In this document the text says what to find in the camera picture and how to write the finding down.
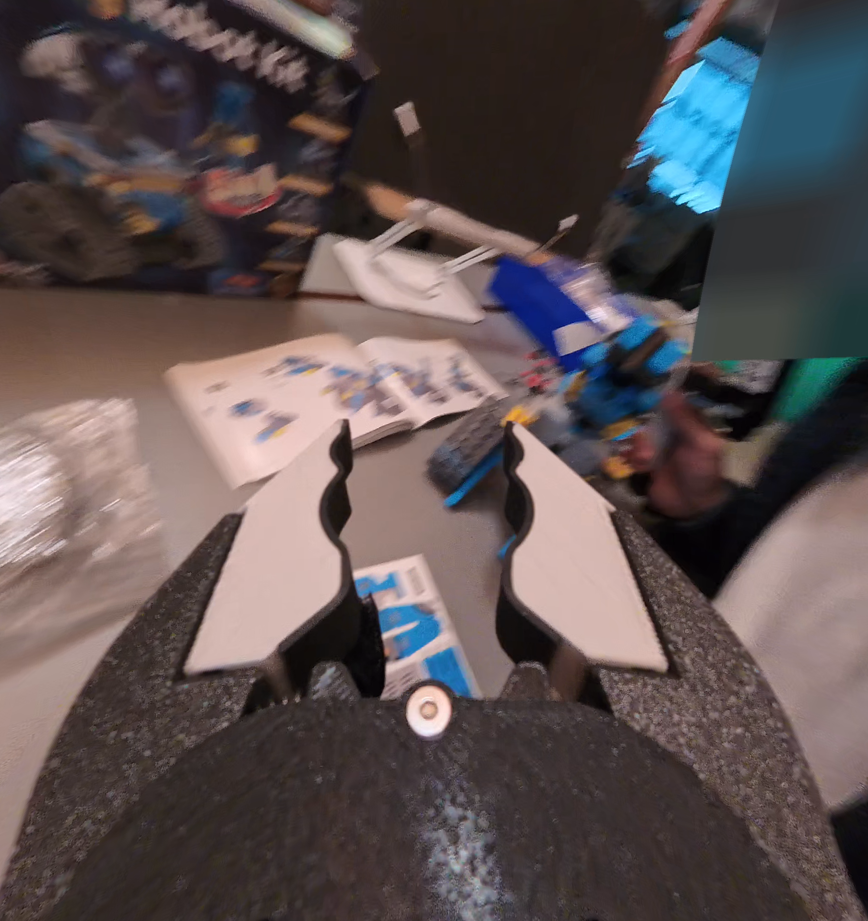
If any crumpled clear plastic bag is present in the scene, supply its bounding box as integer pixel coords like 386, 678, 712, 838
559, 259, 625, 325

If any green file tray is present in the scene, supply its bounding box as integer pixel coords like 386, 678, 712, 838
772, 358, 867, 425

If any open instruction booklet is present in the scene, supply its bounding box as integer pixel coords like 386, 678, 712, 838
164, 332, 510, 490

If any grey desk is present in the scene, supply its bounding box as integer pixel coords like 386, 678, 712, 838
0, 288, 622, 864

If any toy robot box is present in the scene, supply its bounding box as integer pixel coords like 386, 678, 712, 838
0, 0, 366, 297

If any blue sticker sheet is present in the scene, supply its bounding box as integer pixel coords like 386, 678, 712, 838
353, 554, 481, 700

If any person's right hand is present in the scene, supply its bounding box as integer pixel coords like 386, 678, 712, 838
631, 392, 733, 519

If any white desk lamp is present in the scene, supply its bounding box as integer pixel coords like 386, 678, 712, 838
333, 180, 582, 325

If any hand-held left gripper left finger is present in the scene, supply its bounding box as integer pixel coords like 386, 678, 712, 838
182, 421, 366, 702

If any blue storage bin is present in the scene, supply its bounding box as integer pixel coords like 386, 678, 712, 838
488, 255, 632, 361

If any person's white shirt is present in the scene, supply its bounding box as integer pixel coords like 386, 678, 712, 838
714, 460, 868, 810

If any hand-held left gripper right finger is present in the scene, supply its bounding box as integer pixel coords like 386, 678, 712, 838
495, 423, 671, 699

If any tracked brick robot model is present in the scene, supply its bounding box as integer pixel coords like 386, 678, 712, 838
427, 317, 694, 508

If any black partition panel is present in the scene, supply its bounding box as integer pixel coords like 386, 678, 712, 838
355, 0, 665, 253

